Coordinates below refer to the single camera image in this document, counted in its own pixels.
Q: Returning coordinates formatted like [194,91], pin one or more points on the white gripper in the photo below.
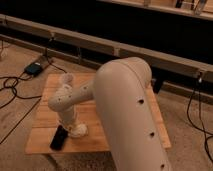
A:
[68,118]

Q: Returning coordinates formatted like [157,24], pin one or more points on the white sponge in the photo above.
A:
[78,131]

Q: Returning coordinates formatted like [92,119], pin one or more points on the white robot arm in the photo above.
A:
[119,90]

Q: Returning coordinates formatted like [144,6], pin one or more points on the wooden table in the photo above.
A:
[46,123]

